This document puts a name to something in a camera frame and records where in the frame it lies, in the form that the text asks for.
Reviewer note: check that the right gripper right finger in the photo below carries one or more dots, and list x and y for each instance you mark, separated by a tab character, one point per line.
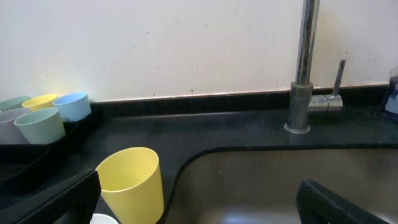
323	208

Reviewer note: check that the grey cup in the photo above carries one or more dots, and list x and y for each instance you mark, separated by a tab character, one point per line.
9	127

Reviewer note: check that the yellow cup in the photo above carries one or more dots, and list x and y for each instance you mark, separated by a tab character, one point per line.
40	101
136	193

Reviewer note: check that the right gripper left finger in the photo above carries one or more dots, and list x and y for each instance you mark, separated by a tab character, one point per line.
46	205

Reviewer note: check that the steel tap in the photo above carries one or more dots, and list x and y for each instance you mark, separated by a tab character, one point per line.
300	102

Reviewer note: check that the blue cup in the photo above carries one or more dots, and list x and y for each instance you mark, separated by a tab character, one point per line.
73	107

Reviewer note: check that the blue soap bottle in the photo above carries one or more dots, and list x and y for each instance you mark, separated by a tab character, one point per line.
392	99

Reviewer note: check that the white cup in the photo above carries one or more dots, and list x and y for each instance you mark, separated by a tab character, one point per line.
104	220

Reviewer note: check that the steel sink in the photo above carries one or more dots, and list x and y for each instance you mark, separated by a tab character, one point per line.
248	186

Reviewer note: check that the green cup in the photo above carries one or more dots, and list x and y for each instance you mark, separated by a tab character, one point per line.
12	102
40	127

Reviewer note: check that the black tray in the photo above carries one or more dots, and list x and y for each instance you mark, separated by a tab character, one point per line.
25	161

